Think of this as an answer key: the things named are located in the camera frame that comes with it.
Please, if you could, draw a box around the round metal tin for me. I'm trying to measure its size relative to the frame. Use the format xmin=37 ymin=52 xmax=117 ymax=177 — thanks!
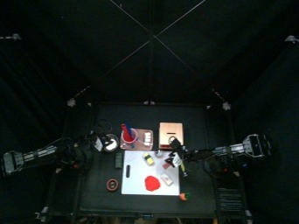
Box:
xmin=102 ymin=133 xmax=121 ymax=153

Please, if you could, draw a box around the egg sushi with green band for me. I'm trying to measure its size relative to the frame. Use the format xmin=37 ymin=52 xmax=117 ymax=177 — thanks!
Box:
xmin=142 ymin=152 xmax=155 ymax=166

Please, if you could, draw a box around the red plastic cup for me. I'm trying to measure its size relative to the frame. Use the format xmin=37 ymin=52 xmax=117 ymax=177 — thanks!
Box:
xmin=121 ymin=128 xmax=139 ymax=146

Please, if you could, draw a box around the red play dough blob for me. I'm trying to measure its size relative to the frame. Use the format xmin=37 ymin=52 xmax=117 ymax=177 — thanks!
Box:
xmin=145 ymin=175 xmax=163 ymax=193

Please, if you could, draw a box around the wooden box with red drawer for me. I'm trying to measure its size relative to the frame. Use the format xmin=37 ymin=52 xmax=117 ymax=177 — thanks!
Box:
xmin=158 ymin=122 xmax=185 ymax=151

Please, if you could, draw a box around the white cutting board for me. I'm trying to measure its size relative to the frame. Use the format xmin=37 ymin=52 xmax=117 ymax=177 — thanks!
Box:
xmin=121 ymin=150 xmax=182 ymax=196

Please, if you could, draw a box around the black label with white text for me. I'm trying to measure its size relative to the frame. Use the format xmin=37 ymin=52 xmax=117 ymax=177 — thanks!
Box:
xmin=218 ymin=186 xmax=245 ymax=214

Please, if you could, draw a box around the thin white diagonal cord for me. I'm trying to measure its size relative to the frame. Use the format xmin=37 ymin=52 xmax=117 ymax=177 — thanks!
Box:
xmin=109 ymin=0 xmax=229 ymax=103
xmin=74 ymin=0 xmax=207 ymax=99

